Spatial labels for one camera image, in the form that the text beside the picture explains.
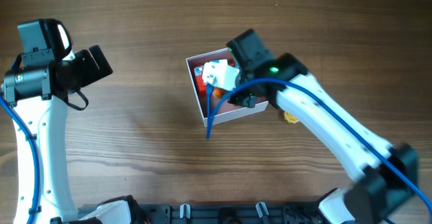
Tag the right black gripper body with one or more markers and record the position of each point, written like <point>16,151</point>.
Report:
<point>247,100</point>

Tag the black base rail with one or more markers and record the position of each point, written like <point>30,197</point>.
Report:
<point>289,213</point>

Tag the yellow round plastic toy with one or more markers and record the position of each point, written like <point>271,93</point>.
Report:
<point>289,117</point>

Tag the red toy fire truck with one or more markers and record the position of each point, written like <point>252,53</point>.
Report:
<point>201,87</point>

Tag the white box with brown interior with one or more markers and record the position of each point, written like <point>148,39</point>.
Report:
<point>226,112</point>

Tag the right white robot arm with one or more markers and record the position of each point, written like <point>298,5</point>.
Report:
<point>384,177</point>

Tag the brown plush toy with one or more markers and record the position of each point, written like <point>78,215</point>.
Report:
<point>218,92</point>

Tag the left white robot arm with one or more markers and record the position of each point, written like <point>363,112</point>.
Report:
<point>35,95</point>

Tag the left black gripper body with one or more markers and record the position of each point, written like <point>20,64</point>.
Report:
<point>89,67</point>

